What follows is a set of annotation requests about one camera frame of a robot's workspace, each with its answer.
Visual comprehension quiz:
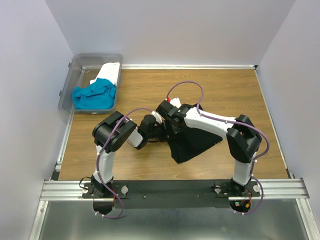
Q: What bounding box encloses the black t shirt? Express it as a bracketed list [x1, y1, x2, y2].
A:
[164, 114, 223, 164]

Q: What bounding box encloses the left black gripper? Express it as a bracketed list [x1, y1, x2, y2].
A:
[146, 120, 180, 143]

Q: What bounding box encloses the aluminium frame rail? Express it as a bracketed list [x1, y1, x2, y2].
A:
[28, 159, 311, 240]

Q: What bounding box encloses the white t shirt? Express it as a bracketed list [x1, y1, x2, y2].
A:
[89, 62, 121, 86]

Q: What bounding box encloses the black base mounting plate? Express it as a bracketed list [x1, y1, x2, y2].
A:
[79, 179, 260, 215]

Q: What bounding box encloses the teal t shirt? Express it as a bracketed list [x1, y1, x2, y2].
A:
[71, 78, 117, 110]

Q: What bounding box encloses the clear plastic storage bin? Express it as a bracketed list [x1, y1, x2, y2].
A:
[58, 53, 123, 114]

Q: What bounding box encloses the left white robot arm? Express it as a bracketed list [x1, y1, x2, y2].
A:
[89, 111, 167, 198]

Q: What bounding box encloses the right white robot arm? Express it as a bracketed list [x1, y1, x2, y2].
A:
[161, 101, 262, 196]

